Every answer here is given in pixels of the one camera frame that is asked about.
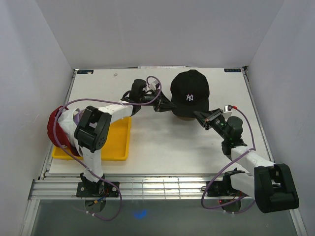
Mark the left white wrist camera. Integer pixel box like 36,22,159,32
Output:
147,79,160,91

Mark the blue table corner label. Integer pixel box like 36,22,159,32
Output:
224,68,242,73

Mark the aluminium frame rail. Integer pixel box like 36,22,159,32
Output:
30,67,273,200

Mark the purple cap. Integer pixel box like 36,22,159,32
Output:
73,109,82,125

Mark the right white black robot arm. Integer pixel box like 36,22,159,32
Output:
194,105,300,213

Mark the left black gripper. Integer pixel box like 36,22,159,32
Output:
138,88,176,112

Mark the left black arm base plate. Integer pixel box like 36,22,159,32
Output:
76,182,120,198

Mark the left table corner label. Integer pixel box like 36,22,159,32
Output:
77,70,94,74

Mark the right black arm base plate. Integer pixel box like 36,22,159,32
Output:
206,180,254,197

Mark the white cap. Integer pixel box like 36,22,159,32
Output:
58,109,82,156

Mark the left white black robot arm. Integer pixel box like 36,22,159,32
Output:
74,79,176,197

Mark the red baseball cap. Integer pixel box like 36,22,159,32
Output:
47,106,79,157

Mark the yellow plastic tray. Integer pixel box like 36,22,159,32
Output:
47,117,131,161

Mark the beige baseball cap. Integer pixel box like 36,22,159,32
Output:
177,117,195,121

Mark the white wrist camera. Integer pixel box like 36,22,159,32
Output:
222,105,238,119
147,79,160,91

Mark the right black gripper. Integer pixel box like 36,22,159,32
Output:
192,109,229,141

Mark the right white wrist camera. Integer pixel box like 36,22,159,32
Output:
222,105,238,119

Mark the black NY baseball cap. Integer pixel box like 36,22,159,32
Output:
170,69,210,118

